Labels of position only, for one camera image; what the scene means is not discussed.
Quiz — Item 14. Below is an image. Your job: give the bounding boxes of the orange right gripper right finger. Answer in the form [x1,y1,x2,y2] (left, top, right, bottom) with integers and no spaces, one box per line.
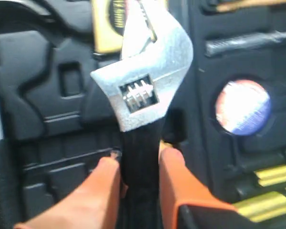
[159,147,236,229]

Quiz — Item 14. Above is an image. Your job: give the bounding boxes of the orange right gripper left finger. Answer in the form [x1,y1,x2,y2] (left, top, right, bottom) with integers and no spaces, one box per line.
[14,157,120,229]

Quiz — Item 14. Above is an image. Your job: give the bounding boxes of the black plastic tool case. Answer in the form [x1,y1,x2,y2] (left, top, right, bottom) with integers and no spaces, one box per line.
[0,0,286,229]

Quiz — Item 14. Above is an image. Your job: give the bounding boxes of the adjustable wrench black handle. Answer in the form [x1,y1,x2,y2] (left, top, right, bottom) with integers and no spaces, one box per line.
[91,0,193,229]

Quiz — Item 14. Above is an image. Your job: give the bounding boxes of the yellow black screwdriver upper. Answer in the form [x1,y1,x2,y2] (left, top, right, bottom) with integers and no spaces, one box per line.
[254,165,286,187]

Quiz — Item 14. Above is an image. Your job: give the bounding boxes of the black electrical tape roll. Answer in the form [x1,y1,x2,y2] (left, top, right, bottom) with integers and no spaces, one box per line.
[213,77,272,137]

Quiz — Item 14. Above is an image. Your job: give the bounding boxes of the small black precision screwdriver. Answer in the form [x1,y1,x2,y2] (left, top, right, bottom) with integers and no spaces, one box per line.
[205,31,286,57]

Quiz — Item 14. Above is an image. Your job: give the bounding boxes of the yellow tape measure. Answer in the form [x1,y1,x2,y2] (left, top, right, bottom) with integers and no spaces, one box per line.
[92,0,169,55]

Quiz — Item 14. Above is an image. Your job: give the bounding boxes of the yellow utility knife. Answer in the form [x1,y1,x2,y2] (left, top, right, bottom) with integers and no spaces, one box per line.
[215,0,286,12]

